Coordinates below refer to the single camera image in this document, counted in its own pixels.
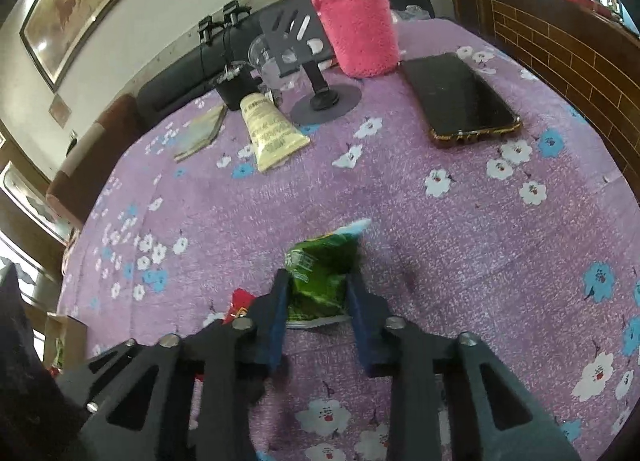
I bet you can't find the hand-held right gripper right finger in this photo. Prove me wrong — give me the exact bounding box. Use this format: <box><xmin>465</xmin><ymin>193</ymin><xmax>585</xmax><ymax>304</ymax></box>
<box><xmin>345</xmin><ymin>271</ymin><xmax>581</xmax><ymax>461</ymax></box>

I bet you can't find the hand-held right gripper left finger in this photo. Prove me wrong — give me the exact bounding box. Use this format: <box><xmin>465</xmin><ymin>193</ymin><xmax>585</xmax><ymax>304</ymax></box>
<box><xmin>57</xmin><ymin>268</ymin><xmax>293</xmax><ymax>461</ymax></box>

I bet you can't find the red snack packet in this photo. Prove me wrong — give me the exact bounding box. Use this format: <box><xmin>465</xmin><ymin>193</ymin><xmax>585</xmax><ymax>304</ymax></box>
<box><xmin>222</xmin><ymin>288</ymin><xmax>256</xmax><ymax>327</ymax></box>

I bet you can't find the green snack packet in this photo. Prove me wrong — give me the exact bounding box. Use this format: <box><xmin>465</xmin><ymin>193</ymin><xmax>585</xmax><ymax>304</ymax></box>
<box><xmin>284</xmin><ymin>218</ymin><xmax>373</xmax><ymax>329</ymax></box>

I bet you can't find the purple floral tablecloth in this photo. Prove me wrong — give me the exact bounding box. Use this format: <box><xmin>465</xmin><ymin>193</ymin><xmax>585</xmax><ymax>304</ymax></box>
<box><xmin>55</xmin><ymin>16</ymin><xmax>640</xmax><ymax>461</ymax></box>

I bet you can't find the long yellow packet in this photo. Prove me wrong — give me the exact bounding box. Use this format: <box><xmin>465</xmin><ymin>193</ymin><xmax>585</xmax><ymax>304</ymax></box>
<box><xmin>239</xmin><ymin>93</ymin><xmax>311</xmax><ymax>172</ymax></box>

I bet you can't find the thin booklet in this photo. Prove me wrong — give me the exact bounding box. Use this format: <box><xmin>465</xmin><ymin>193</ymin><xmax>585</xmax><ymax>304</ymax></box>
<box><xmin>172</xmin><ymin>103</ymin><xmax>228</xmax><ymax>162</ymax></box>

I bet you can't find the dark phone stand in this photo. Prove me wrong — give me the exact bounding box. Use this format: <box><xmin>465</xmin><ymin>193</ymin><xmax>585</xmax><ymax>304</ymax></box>
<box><xmin>257</xmin><ymin>0</ymin><xmax>363</xmax><ymax>126</ymax></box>

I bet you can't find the small black container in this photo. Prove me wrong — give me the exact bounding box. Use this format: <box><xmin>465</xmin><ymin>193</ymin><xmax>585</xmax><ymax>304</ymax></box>
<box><xmin>212</xmin><ymin>63</ymin><xmax>261</xmax><ymax>112</ymax></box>

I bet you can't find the black smartphone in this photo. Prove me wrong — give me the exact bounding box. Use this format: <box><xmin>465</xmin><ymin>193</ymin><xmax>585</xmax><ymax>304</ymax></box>
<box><xmin>400</xmin><ymin>52</ymin><xmax>523</xmax><ymax>148</ymax></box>

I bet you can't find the clear plastic cup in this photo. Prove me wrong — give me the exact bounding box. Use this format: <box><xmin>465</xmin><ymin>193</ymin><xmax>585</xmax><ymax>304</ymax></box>
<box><xmin>247</xmin><ymin>33</ymin><xmax>286</xmax><ymax>106</ymax></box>

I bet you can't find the black leather sofa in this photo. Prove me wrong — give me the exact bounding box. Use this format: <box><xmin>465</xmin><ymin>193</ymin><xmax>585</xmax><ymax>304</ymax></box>
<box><xmin>135</xmin><ymin>0</ymin><xmax>436</xmax><ymax>126</ymax></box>

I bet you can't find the pink sleeved bottle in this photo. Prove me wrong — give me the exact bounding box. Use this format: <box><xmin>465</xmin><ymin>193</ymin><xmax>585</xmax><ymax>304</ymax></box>
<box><xmin>310</xmin><ymin>0</ymin><xmax>401</xmax><ymax>79</ymax></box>

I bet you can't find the clear plastic bag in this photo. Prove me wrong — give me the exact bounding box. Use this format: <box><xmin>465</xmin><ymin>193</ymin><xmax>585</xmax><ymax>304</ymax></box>
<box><xmin>390</xmin><ymin>5</ymin><xmax>433</xmax><ymax>24</ymax></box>

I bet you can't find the wooden cabinet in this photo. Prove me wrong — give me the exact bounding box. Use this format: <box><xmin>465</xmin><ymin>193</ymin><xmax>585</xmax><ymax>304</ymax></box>
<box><xmin>437</xmin><ymin>0</ymin><xmax>640</xmax><ymax>182</ymax></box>

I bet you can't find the large framed painting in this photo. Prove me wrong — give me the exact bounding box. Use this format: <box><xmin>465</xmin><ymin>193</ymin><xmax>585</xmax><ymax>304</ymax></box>
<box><xmin>19</xmin><ymin>0</ymin><xmax>186</xmax><ymax>92</ymax></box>

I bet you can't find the small wall frame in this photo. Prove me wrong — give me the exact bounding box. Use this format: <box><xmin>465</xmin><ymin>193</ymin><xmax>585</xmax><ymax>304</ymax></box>
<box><xmin>49</xmin><ymin>93</ymin><xmax>73</xmax><ymax>128</ymax></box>

